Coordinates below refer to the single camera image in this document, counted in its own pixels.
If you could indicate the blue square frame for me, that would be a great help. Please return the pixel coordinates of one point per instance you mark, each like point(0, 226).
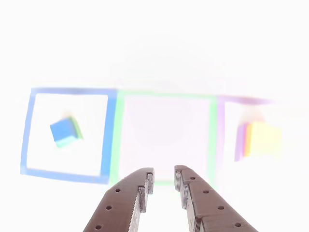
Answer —
point(107, 135)

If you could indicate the green block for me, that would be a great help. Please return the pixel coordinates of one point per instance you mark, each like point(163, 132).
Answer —
point(78, 131)

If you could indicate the green square frame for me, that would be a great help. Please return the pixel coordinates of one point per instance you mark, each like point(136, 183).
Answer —
point(116, 135)

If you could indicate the purple block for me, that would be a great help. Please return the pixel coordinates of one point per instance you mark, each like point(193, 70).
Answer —
point(239, 145)

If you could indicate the purple square frame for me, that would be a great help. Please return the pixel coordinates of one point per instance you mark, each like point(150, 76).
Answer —
point(220, 125)

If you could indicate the orange block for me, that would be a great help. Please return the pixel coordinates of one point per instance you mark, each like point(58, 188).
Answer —
point(263, 140)

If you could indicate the small blue cube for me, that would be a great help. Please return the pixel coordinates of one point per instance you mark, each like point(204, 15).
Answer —
point(62, 131)

